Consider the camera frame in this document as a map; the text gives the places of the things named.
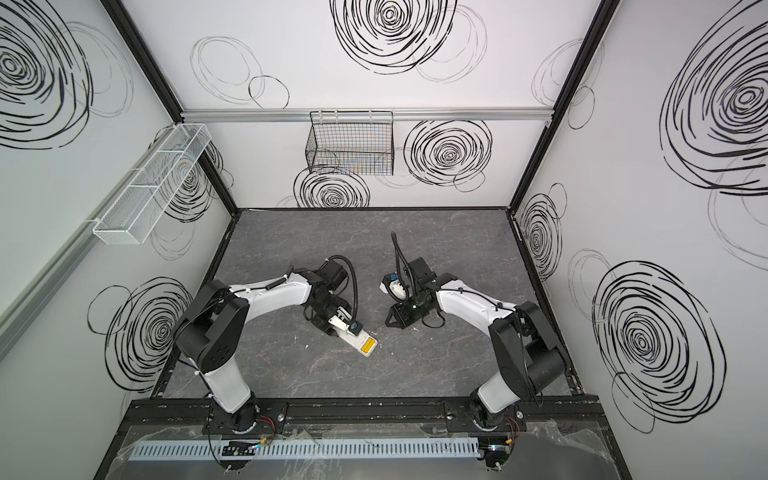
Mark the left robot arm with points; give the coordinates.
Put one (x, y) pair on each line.
(210, 330)

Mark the black wire basket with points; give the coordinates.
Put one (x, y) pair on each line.
(357, 141)

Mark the white mesh shelf basket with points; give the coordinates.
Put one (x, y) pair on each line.
(168, 183)

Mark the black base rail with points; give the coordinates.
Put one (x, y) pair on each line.
(454, 414)

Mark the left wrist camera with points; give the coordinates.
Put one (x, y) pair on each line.
(343, 322)

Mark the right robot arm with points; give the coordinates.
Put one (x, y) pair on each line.
(529, 353)

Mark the white remote with batteries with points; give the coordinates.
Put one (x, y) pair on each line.
(355, 342)

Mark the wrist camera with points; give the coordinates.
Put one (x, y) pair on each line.
(392, 285)
(343, 322)

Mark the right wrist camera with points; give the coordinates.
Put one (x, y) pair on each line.
(392, 285)

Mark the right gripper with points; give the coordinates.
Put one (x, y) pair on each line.
(405, 315)

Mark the yellow battery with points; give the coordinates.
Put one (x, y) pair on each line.
(368, 346)

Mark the white slotted cable duct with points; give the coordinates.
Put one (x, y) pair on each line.
(304, 449)

